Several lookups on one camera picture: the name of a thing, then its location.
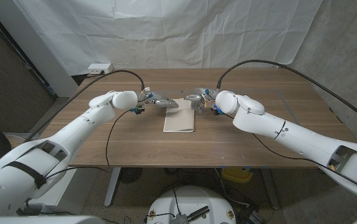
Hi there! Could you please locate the small white canvas paper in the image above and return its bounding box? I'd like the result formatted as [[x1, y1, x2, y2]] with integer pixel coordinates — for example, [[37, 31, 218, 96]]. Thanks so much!
[[163, 98, 196, 133]]

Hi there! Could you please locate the white power strip box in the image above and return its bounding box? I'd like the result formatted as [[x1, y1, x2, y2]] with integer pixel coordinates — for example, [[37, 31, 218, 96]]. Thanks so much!
[[87, 63, 114, 75]]

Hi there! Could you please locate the grey table leg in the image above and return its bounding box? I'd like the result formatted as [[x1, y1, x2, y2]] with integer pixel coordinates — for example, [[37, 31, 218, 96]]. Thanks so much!
[[260, 167, 281, 210]]

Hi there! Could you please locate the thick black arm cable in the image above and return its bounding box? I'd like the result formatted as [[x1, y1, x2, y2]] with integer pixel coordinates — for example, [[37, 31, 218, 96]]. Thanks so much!
[[216, 59, 357, 129], [24, 69, 146, 144]]

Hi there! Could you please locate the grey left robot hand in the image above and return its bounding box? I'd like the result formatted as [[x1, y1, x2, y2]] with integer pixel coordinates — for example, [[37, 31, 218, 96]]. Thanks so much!
[[137, 90, 179, 109]]

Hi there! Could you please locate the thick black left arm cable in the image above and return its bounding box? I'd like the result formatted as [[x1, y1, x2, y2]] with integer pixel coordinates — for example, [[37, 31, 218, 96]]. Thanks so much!
[[24, 69, 146, 144]]

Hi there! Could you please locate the white wrinkled backdrop sheet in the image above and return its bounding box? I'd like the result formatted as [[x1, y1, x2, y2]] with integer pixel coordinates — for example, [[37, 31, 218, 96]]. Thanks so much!
[[11, 0, 324, 77]]

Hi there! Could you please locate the white table leg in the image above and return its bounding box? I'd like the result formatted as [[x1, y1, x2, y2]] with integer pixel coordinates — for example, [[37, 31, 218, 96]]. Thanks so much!
[[103, 167, 122, 207]]

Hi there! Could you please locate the yellow object under table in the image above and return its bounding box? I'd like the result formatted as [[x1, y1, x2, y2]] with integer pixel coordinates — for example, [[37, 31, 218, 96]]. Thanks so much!
[[221, 167, 254, 184]]

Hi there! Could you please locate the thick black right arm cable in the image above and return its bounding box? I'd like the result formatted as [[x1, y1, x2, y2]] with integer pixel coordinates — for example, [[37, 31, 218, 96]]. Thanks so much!
[[216, 59, 357, 129]]

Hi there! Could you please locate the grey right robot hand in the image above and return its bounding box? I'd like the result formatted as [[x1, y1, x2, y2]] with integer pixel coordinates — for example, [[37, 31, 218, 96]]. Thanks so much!
[[184, 87, 219, 113]]

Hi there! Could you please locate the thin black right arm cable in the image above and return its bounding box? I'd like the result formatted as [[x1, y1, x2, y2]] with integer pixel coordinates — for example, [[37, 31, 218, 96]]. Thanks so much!
[[223, 113, 357, 190]]

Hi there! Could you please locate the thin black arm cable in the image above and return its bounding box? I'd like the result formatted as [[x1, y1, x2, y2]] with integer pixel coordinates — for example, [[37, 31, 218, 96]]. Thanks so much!
[[223, 113, 357, 190], [44, 109, 132, 180]]

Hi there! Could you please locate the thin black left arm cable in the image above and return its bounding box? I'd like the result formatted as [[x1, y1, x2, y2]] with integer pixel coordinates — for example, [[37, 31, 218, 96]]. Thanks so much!
[[44, 109, 132, 180]]

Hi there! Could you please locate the black round floor fan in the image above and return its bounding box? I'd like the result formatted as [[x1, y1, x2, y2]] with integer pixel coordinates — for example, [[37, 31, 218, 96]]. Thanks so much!
[[118, 167, 143, 184]]

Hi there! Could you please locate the black tool on base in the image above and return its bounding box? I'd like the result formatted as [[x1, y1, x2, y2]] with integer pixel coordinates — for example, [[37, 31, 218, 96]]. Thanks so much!
[[188, 205, 211, 222]]

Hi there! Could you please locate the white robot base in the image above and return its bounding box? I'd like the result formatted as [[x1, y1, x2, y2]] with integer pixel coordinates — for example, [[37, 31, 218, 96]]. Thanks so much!
[[146, 185, 237, 224]]

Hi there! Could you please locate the clear plastic storage bin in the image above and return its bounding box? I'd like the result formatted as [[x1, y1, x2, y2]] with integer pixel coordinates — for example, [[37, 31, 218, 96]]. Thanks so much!
[[5, 133, 39, 147]]

